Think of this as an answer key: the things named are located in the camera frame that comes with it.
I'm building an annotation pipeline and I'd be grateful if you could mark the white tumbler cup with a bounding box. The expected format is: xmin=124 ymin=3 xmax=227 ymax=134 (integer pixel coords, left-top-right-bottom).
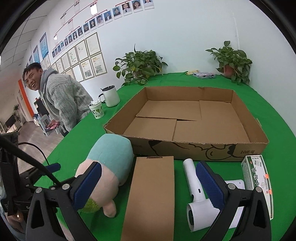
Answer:
xmin=98 ymin=85 xmax=121 ymax=107

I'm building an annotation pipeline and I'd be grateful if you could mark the person's left hand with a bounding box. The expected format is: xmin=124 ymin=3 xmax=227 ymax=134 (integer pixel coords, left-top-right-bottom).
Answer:
xmin=5 ymin=212 xmax=25 ymax=233

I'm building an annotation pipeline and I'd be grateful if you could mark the long cardboard box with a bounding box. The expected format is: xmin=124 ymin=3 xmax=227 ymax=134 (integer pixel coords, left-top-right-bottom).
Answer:
xmin=121 ymin=156 xmax=174 ymax=241

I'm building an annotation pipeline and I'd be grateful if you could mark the black monitor screen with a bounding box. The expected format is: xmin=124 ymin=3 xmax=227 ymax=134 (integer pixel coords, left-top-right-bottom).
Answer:
xmin=5 ymin=115 xmax=16 ymax=128

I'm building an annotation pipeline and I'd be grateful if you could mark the large cardboard tray box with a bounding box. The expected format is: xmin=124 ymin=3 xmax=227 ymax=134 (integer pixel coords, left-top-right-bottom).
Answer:
xmin=103 ymin=86 xmax=269 ymax=161

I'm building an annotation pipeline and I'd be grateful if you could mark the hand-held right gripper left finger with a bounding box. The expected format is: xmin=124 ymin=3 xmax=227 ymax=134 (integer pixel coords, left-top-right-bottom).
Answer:
xmin=25 ymin=161 xmax=102 ymax=241

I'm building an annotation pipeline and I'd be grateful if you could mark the large leafy potted plant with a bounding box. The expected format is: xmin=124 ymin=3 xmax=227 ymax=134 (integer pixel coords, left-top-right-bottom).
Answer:
xmin=112 ymin=44 xmax=168 ymax=87

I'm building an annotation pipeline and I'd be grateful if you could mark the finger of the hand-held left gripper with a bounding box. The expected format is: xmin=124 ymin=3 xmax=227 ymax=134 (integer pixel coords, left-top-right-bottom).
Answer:
xmin=21 ymin=163 xmax=61 ymax=186

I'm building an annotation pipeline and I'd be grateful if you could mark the plastic stool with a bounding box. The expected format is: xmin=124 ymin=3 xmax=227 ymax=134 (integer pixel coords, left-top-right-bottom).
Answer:
xmin=37 ymin=115 xmax=50 ymax=136

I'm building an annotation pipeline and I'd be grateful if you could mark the white paper roll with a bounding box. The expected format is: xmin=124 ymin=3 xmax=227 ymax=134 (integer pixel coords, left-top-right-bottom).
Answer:
xmin=183 ymin=158 xmax=222 ymax=232

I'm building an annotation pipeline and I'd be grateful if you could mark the potted plant in red pot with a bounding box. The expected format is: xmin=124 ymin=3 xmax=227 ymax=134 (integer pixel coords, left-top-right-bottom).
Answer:
xmin=205 ymin=41 xmax=253 ymax=86

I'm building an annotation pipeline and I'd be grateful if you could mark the thick black cable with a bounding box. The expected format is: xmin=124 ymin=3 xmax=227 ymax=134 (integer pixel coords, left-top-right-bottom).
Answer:
xmin=0 ymin=135 xmax=63 ymax=186

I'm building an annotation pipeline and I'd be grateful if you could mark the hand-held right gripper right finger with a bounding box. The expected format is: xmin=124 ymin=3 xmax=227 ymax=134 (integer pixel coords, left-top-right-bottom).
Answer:
xmin=196 ymin=161 xmax=271 ymax=241

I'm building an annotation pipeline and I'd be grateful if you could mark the pink and teal plush toy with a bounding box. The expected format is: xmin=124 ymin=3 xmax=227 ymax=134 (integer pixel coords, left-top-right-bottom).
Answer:
xmin=75 ymin=134 xmax=135 ymax=218

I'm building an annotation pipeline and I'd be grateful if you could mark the white wall conduit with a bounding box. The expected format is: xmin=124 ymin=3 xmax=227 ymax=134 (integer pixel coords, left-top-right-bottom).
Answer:
xmin=234 ymin=17 xmax=239 ymax=49

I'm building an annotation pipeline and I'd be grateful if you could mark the row of wall portrait photos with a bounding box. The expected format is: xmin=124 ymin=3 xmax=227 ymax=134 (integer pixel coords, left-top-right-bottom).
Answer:
xmin=52 ymin=0 xmax=155 ymax=58

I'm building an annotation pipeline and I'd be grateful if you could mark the tissue packet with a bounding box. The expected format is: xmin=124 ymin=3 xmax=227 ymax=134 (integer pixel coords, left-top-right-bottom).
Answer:
xmin=193 ymin=72 xmax=215 ymax=79

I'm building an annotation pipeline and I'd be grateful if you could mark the group of framed wall certificates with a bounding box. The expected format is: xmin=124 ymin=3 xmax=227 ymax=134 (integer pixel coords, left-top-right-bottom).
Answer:
xmin=40 ymin=32 xmax=108 ymax=82

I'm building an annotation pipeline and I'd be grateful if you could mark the green tablecloth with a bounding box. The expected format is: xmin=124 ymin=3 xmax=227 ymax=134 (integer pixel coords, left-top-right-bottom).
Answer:
xmin=35 ymin=72 xmax=296 ymax=241

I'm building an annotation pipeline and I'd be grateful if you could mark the large blue wall poster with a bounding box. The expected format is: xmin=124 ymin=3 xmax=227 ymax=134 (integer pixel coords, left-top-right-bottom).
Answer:
xmin=39 ymin=32 xmax=49 ymax=58

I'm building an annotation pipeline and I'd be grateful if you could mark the green and white medicine box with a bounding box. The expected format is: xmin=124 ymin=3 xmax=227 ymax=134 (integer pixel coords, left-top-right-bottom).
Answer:
xmin=240 ymin=155 xmax=274 ymax=220

